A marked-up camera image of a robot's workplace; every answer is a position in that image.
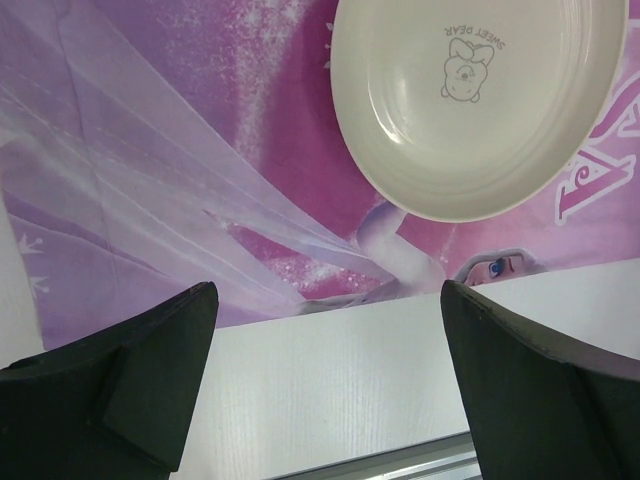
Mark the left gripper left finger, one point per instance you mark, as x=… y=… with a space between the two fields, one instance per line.
x=117 y=404

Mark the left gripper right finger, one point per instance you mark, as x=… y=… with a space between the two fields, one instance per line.
x=540 y=404

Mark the purple Elsa cloth placemat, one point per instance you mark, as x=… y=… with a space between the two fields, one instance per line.
x=147 y=146

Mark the cream round plate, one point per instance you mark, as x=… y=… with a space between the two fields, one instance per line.
x=457 y=111

